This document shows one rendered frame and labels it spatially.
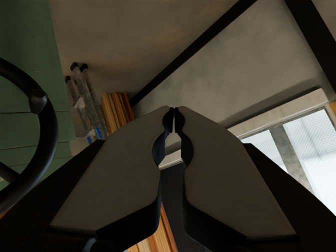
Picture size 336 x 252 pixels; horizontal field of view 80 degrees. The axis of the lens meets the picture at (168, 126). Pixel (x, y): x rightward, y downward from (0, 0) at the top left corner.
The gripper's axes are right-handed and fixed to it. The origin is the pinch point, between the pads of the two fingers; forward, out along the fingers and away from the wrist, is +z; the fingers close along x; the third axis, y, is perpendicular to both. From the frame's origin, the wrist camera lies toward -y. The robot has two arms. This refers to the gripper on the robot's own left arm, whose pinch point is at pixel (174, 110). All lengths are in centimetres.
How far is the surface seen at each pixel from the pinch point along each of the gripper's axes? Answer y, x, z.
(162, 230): 175, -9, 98
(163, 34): 15, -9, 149
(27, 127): 21, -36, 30
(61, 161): 28.9, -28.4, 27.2
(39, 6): -4, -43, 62
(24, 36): 3, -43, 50
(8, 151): 23, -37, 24
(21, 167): 26.6, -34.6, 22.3
